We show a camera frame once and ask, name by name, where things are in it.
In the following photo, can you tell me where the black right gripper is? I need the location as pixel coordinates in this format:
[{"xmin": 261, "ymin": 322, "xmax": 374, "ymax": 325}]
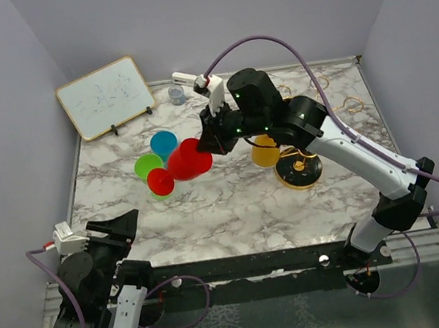
[{"xmin": 189, "ymin": 94, "xmax": 271, "ymax": 161}]

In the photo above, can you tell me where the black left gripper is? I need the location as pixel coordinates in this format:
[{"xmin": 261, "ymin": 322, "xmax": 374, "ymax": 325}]
[{"xmin": 76, "ymin": 208, "xmax": 150, "ymax": 306}]

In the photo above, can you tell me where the red plastic wine glass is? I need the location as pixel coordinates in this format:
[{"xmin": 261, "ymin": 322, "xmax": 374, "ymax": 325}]
[{"xmin": 146, "ymin": 138, "xmax": 213, "ymax": 196}]

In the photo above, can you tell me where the blue plastic wine glass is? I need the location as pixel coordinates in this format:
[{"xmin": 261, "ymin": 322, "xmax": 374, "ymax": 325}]
[{"xmin": 149, "ymin": 130, "xmax": 178, "ymax": 164}]

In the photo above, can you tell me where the orange plastic wine glass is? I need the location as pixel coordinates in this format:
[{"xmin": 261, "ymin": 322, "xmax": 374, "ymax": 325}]
[{"xmin": 251, "ymin": 135, "xmax": 280, "ymax": 168}]

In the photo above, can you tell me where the green plastic wine glass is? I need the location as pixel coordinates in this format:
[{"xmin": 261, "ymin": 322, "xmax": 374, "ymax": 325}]
[{"xmin": 134, "ymin": 153, "xmax": 175, "ymax": 200}]

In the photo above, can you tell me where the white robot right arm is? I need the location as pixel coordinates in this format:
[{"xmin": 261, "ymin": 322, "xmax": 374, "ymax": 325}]
[{"xmin": 193, "ymin": 68, "xmax": 435, "ymax": 268}]

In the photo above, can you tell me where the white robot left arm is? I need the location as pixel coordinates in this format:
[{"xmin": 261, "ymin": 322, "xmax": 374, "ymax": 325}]
[{"xmin": 52, "ymin": 209, "xmax": 156, "ymax": 328}]

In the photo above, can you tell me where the white whiteboard eraser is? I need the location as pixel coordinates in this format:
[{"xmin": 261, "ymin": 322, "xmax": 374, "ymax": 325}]
[{"xmin": 171, "ymin": 71, "xmax": 197, "ymax": 88}]

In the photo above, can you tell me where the small framed whiteboard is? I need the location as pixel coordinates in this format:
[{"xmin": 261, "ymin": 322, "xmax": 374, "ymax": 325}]
[{"xmin": 55, "ymin": 56, "xmax": 156, "ymax": 141}]

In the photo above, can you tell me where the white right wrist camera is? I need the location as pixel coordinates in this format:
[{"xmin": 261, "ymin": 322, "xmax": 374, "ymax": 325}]
[{"xmin": 193, "ymin": 75, "xmax": 226, "ymax": 117}]

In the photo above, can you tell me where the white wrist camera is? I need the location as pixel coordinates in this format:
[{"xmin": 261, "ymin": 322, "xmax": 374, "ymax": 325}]
[
  {"xmin": 193, "ymin": 75, "xmax": 226, "ymax": 117},
  {"xmin": 52, "ymin": 221, "xmax": 89, "ymax": 256}
]

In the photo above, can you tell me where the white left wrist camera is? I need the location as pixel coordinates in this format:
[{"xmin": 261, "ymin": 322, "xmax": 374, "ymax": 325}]
[{"xmin": 52, "ymin": 221, "xmax": 89, "ymax": 256}]

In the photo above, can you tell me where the gold wire glass rack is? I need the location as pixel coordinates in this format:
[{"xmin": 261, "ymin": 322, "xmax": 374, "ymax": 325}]
[{"xmin": 274, "ymin": 75, "xmax": 365, "ymax": 191}]

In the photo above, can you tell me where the black metal base rail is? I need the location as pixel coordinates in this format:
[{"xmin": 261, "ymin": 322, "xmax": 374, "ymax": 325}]
[{"xmin": 112, "ymin": 225, "xmax": 399, "ymax": 328}]

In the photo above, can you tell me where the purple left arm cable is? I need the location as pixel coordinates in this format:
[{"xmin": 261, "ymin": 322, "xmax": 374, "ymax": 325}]
[{"xmin": 25, "ymin": 241, "xmax": 91, "ymax": 328}]

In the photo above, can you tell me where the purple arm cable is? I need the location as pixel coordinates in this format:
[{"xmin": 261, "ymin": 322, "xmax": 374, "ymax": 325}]
[
  {"xmin": 199, "ymin": 11, "xmax": 439, "ymax": 319},
  {"xmin": 25, "ymin": 241, "xmax": 91, "ymax": 328}
]

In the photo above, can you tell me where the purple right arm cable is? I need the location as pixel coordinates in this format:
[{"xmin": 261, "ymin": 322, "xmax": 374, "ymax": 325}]
[{"xmin": 199, "ymin": 11, "xmax": 439, "ymax": 319}]

